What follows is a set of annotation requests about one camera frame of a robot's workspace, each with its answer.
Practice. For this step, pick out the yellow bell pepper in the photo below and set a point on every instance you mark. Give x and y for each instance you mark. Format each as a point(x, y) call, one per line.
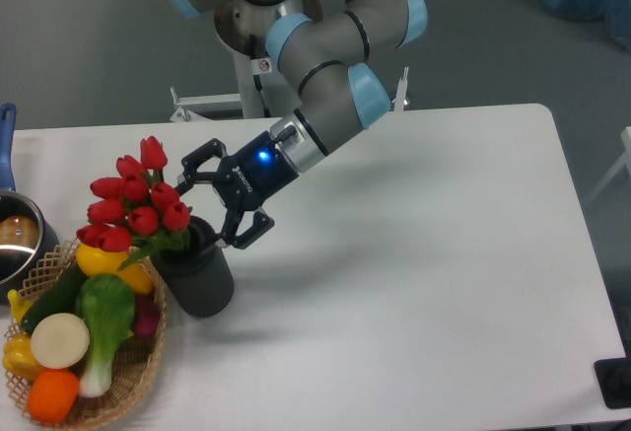
point(18, 358)

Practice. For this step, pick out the black device at table edge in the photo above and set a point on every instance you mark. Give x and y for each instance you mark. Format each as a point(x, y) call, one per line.
point(613, 377)

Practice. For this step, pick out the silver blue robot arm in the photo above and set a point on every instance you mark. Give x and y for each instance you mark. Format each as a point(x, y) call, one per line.
point(312, 74)

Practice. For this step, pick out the yellow banana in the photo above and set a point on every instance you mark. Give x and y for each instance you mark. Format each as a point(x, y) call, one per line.
point(19, 306)

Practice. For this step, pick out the yellow squash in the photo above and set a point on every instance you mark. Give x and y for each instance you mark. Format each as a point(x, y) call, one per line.
point(93, 261)

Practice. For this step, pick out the round white radish slice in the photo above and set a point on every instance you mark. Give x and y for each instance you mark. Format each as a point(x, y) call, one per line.
point(60, 341)

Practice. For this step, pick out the red tulip bouquet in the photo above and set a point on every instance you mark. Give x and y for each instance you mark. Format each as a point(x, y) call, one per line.
point(137, 213)

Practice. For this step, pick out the blue handled saucepan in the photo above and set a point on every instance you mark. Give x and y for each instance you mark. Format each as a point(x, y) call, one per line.
point(25, 235)

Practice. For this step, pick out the dark grey ribbed vase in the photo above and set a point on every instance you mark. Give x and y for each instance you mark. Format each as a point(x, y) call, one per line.
point(200, 278)

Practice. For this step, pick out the orange fruit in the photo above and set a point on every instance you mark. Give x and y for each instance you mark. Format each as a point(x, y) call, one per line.
point(52, 395)

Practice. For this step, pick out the green bok choy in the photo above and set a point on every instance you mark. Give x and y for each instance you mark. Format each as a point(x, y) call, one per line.
point(106, 304)

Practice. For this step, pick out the dark green cucumber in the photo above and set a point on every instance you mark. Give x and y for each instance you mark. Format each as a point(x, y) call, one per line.
point(59, 298)

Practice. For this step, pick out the white frame at right edge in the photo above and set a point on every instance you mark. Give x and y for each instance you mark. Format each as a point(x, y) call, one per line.
point(615, 172)

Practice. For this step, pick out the purple red radish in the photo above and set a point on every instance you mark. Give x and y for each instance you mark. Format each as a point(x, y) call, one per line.
point(147, 317)

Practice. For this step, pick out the woven wicker basket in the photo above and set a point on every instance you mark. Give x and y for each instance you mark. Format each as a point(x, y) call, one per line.
point(135, 365)

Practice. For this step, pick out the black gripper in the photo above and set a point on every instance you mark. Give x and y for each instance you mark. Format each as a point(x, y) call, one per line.
point(256, 174)

